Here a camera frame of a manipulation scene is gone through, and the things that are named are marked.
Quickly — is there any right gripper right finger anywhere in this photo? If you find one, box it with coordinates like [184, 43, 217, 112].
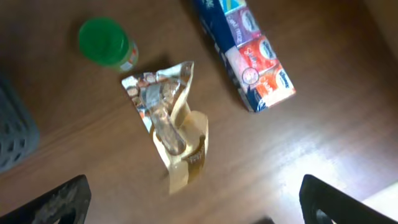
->
[299, 174, 397, 224]

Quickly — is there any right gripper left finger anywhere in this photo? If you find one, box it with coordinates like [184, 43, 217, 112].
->
[1, 175, 91, 224]

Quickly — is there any dried mushroom bag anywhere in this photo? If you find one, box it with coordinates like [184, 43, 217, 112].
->
[121, 61, 208, 194]

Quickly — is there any grey plastic basket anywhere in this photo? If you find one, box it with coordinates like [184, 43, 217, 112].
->
[1, 77, 40, 172]

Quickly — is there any tissue multipack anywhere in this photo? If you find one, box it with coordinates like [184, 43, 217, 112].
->
[193, 0, 296, 113]

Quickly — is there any green lidded jar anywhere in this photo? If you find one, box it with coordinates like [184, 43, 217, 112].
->
[78, 17, 139, 72]

